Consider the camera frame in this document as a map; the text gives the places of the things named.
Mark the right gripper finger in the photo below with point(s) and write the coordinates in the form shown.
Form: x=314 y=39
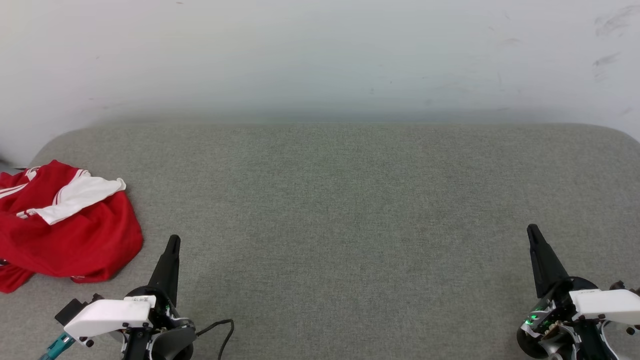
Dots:
x=545 y=265

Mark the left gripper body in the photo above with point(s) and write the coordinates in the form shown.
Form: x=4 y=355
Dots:
x=110 y=317

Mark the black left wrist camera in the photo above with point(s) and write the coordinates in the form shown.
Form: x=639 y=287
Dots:
x=70 y=310

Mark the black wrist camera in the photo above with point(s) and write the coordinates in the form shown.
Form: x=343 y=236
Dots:
x=620 y=286
x=70 y=310

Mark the red white basketball jersey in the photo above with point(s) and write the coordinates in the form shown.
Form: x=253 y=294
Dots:
x=75 y=240

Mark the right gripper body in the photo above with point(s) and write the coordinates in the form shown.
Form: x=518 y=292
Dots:
x=600 y=305

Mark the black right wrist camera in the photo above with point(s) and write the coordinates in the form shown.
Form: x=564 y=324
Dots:
x=620 y=286

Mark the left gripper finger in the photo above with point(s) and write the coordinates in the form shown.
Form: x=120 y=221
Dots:
x=167 y=272

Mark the teal left camera connector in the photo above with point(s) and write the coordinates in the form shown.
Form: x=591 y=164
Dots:
x=57 y=345

